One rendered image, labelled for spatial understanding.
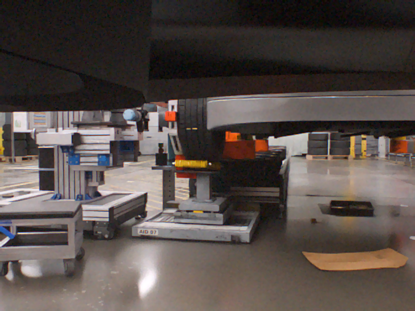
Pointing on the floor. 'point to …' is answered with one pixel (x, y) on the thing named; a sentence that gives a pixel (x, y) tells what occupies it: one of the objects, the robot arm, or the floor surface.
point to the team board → (20, 120)
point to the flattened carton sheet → (357, 260)
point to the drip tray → (365, 207)
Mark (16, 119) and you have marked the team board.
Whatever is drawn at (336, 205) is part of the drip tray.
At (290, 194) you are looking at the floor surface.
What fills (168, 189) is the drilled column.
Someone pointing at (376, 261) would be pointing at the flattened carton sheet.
